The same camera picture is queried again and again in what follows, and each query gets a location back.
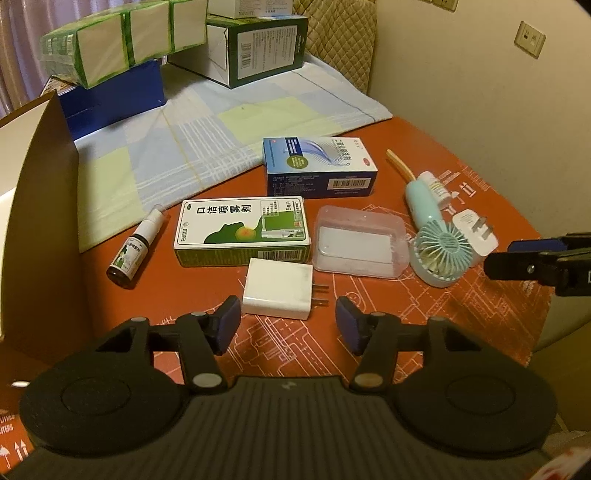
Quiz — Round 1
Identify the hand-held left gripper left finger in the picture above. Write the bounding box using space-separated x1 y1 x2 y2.
95 296 242 394

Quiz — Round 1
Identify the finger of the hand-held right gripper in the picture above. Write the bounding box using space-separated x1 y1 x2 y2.
484 249 561 282
507 233 591 254

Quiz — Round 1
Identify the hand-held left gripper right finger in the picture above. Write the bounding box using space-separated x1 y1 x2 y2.
335 296 482 394

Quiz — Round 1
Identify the white charger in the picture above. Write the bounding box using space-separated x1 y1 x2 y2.
242 257 331 320

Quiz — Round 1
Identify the green and white medicine box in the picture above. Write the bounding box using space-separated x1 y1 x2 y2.
174 196 312 268

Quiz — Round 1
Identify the brown spray bottle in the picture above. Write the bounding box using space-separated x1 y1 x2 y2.
106 205 170 289

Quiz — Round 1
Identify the brown cardboard box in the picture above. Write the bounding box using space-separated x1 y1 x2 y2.
0 89 83 370

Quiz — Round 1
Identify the white plug adapter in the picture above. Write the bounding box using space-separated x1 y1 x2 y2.
450 209 500 269

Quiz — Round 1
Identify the red printed mat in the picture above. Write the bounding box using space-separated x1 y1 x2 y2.
78 115 556 387

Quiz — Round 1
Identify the mint handheld fan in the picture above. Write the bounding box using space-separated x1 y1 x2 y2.
405 180 482 289

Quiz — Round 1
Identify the clear plastic case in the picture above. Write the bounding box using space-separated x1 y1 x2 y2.
312 206 413 280

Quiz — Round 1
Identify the small white tube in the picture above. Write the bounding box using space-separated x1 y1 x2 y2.
419 171 456 209

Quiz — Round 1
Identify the yellow stick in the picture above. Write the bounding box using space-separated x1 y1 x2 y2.
386 148 417 186

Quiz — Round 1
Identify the blue and white medicine box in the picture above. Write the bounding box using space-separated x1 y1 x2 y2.
262 136 379 199

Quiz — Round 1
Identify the checked cloth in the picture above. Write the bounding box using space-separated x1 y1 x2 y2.
74 54 394 254

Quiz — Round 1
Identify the dark blue box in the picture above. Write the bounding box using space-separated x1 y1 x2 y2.
59 59 165 140

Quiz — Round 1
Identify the green and white carton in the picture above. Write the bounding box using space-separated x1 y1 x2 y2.
167 13 310 90

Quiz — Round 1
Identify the quilted beige cushion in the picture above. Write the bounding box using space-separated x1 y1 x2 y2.
293 0 380 94

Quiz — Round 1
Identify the green and white tissue pack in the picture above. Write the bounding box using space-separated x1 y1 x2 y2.
40 0 209 89

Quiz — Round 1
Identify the pale curtain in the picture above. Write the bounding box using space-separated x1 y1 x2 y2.
0 0 61 119

